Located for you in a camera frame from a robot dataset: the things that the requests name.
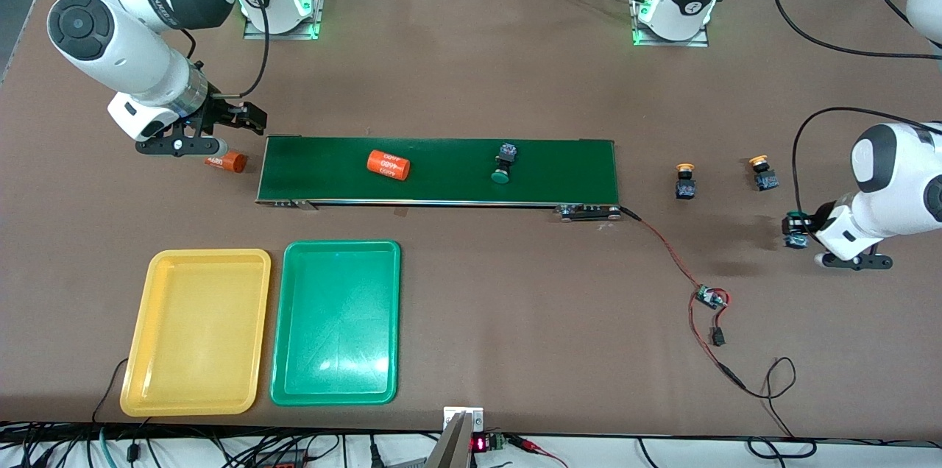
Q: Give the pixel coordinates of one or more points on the small black plug connector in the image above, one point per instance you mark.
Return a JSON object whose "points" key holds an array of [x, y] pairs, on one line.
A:
{"points": [[717, 338]]}

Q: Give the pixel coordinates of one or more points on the red LED display module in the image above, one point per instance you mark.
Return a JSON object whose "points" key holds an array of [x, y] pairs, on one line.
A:
{"points": [[482, 444]]}

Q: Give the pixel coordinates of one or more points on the green conveyor belt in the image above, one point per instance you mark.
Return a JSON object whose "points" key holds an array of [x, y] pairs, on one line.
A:
{"points": [[441, 185]]}

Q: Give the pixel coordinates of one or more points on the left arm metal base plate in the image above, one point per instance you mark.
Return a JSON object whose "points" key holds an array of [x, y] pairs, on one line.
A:
{"points": [[670, 43]]}

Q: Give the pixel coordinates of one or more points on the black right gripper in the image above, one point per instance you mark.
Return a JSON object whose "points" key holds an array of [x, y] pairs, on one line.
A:
{"points": [[218, 112]]}

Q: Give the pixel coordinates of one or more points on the green push button switch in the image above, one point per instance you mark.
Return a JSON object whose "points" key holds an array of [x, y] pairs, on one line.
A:
{"points": [[795, 241], [504, 162]]}

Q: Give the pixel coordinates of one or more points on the small green circuit board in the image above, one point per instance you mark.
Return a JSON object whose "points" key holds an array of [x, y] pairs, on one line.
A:
{"points": [[710, 297]]}

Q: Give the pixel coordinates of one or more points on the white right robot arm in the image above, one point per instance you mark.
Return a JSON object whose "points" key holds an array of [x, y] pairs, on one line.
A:
{"points": [[118, 56]]}

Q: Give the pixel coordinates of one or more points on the yellow push button switch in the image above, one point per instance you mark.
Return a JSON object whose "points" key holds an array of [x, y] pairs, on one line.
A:
{"points": [[685, 185], [764, 175]]}

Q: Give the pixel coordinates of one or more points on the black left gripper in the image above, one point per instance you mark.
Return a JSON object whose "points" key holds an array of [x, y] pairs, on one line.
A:
{"points": [[804, 221]]}

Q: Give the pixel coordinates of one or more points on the yellow plastic tray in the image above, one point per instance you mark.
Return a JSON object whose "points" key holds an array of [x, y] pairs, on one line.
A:
{"points": [[195, 328]]}

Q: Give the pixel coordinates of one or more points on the orange cylinder with white print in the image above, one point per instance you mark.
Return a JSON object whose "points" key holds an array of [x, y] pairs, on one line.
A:
{"points": [[227, 162], [388, 165]]}

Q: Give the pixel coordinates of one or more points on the small metal bracket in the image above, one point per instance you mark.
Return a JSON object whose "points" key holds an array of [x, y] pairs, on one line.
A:
{"points": [[462, 414]]}

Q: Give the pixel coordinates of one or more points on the green plastic tray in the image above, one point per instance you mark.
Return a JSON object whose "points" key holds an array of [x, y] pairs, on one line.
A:
{"points": [[335, 321]]}

